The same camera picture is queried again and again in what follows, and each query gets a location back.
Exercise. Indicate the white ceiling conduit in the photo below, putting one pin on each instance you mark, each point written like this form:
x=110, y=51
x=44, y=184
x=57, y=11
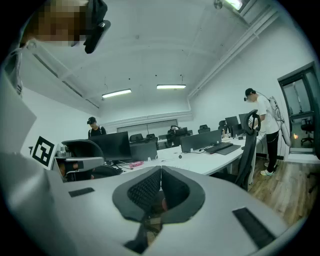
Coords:
x=225, y=58

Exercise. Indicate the pink tissue packet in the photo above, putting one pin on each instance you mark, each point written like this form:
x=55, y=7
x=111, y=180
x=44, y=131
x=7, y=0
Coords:
x=136, y=164

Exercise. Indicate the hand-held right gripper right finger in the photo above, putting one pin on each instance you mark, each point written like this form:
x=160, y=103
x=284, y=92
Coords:
x=215, y=200

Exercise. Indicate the long wall window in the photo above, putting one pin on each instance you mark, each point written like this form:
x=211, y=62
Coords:
x=147, y=126

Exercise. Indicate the black monitor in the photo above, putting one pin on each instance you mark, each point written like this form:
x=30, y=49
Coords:
x=200, y=141
x=110, y=146
x=232, y=123
x=243, y=118

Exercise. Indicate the black head-worn camera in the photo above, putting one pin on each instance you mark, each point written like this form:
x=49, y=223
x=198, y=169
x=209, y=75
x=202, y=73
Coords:
x=97, y=35

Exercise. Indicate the lit ceiling light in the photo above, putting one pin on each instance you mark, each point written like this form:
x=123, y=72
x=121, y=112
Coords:
x=116, y=93
x=171, y=86
x=233, y=3

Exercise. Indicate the unlit ceiling light strip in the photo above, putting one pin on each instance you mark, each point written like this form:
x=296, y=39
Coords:
x=46, y=65
x=72, y=89
x=92, y=103

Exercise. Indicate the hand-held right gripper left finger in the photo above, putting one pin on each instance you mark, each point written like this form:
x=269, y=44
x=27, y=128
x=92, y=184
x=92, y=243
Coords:
x=100, y=212

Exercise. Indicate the full-size black keyboard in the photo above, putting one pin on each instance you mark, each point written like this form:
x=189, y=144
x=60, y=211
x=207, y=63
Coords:
x=217, y=148

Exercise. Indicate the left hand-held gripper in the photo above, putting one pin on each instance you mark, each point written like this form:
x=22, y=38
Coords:
x=43, y=152

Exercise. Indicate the person's grey hoodie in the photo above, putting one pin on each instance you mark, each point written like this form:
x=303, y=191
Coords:
x=12, y=120

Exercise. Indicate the round ceiling detector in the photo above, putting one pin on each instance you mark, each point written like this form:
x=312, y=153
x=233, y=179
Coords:
x=218, y=3

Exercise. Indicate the dark framed glass door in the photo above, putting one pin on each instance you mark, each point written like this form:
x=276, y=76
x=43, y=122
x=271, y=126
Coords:
x=300, y=100

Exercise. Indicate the person's head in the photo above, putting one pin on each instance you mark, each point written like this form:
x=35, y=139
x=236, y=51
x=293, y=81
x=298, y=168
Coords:
x=55, y=22

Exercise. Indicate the person's left hand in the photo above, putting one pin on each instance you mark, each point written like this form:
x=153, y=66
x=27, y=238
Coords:
x=62, y=170

